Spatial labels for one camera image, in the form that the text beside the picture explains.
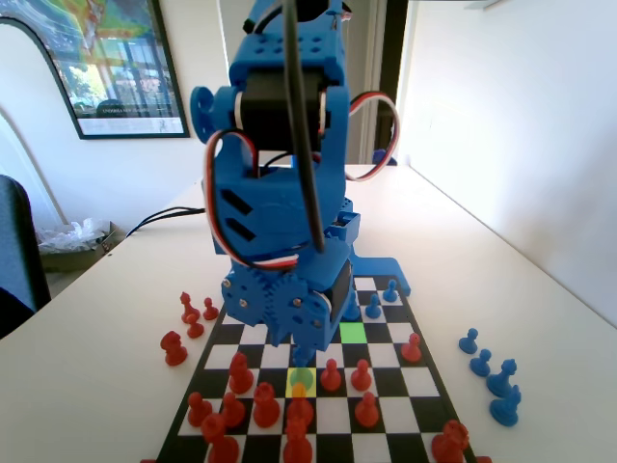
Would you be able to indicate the moved blue pawn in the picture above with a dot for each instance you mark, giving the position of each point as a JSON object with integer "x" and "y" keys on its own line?
{"x": 301, "y": 362}

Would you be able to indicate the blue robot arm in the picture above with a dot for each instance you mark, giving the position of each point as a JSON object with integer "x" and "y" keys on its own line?
{"x": 279, "y": 202}

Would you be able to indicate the red chess pawn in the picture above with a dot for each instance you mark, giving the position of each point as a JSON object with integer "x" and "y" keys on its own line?
{"x": 194, "y": 330}
{"x": 330, "y": 377}
{"x": 232, "y": 412}
{"x": 366, "y": 411}
{"x": 197, "y": 412}
{"x": 411, "y": 349}
{"x": 360, "y": 377}
{"x": 209, "y": 311}
{"x": 300, "y": 405}

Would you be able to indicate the red chess bishop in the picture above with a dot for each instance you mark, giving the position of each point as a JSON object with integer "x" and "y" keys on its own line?
{"x": 239, "y": 375}
{"x": 186, "y": 313}

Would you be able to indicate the blue chess pawn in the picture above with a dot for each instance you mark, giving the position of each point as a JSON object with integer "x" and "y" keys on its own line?
{"x": 481, "y": 365}
{"x": 390, "y": 292}
{"x": 372, "y": 308}
{"x": 468, "y": 342}

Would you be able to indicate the red chess king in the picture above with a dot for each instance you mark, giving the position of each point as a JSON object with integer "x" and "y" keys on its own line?
{"x": 297, "y": 446}

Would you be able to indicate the captured red chess pieces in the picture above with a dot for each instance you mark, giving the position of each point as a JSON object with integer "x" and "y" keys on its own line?
{"x": 172, "y": 351}

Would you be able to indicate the blue chess knight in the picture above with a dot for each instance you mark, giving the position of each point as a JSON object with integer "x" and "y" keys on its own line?
{"x": 506, "y": 410}

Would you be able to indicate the black white chessboard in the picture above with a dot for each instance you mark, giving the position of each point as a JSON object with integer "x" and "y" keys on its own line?
{"x": 385, "y": 400}

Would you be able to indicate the cardboard box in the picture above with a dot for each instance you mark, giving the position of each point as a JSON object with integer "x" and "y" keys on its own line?
{"x": 67, "y": 261}

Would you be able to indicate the clear plastic bag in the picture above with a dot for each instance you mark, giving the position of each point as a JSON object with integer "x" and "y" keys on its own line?
{"x": 72, "y": 236}

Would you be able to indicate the small blue printed part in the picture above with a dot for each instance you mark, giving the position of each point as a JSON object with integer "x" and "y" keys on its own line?
{"x": 384, "y": 158}

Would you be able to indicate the dark grey chair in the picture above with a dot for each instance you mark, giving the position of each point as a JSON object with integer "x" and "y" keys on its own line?
{"x": 19, "y": 251}

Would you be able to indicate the black framed poster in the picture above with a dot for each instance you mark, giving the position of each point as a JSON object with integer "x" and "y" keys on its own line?
{"x": 120, "y": 58}

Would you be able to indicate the white arched board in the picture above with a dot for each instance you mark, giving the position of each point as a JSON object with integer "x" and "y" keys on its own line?
{"x": 19, "y": 96}

